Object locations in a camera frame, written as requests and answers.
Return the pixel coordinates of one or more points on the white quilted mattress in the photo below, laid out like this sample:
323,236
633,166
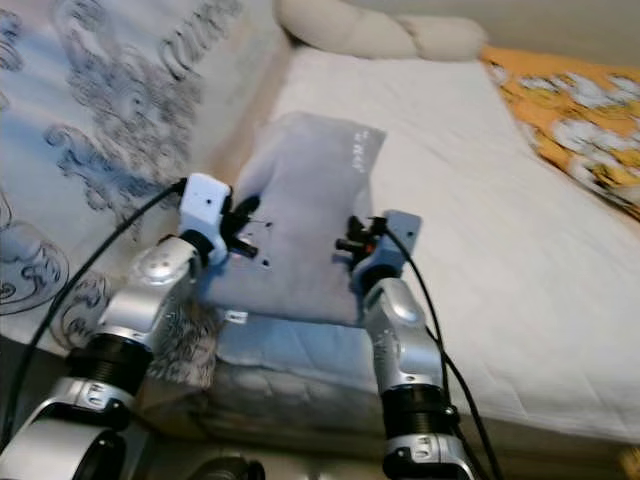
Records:
510,280

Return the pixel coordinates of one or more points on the orange cartoon print blanket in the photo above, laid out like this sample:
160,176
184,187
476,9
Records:
580,120

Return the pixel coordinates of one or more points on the blue ornament print headboard cushion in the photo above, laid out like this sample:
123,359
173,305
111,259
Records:
100,110

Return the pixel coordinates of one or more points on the beige twisted bolster pillow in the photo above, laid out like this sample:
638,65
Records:
380,30

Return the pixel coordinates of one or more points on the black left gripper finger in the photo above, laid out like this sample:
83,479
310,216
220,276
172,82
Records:
242,211

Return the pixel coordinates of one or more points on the grey bear print pillow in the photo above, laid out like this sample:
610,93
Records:
310,215

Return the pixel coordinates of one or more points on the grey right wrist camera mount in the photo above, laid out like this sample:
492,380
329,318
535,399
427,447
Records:
395,250

